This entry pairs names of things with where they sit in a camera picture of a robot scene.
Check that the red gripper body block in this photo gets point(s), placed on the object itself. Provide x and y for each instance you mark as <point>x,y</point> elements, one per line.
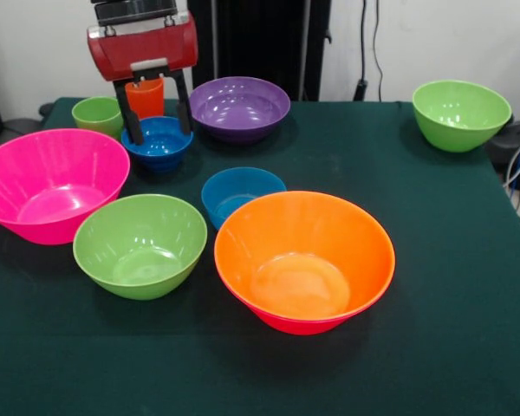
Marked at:
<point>147,50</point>

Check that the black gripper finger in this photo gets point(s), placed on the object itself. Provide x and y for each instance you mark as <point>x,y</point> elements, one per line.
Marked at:
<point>130,121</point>
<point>183,108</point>

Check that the pink plastic bowl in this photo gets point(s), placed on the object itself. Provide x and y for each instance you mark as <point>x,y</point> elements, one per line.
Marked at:
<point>47,195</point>
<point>303,327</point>

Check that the orange plastic bowl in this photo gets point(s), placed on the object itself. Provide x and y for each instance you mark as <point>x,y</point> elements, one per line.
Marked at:
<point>303,242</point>

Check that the orange plastic cup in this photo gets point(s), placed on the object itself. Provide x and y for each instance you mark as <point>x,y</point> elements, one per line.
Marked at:
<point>149,102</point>

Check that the green plastic cup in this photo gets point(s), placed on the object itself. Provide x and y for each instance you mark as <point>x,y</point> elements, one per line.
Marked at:
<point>97,117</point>

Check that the dark blue plastic bowl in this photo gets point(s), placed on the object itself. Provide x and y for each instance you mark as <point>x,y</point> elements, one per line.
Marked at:
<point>160,147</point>

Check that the purple plastic bowl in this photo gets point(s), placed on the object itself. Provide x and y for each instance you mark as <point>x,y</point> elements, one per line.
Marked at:
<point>238,112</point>

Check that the light blue plastic bowl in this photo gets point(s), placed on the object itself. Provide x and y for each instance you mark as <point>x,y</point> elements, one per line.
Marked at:
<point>234,186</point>

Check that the green plastic bowl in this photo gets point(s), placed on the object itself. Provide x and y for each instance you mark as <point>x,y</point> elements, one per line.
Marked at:
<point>459,117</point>
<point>138,247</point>

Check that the dark green table cloth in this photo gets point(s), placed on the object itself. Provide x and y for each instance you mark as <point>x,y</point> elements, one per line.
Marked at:
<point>286,372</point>

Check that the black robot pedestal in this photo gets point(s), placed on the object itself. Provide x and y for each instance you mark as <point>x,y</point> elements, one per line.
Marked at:
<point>260,39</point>

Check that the black pedestal leg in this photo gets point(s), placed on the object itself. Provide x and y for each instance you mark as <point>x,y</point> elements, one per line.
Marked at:
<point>509,147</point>
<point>21,126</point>

